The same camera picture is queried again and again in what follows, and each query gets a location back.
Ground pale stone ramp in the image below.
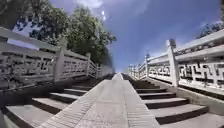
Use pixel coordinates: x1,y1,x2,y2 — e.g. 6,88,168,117
34,72,161,128

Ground group of green trees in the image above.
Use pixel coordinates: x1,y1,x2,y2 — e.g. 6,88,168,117
0,0,118,68

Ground grey stone steps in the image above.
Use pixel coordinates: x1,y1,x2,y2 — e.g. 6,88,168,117
0,73,116,128
121,73,224,128

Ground white stone railing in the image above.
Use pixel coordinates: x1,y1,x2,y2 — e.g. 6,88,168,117
125,29,224,96
0,26,114,91

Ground tree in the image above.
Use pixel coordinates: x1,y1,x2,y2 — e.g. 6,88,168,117
195,20,224,40

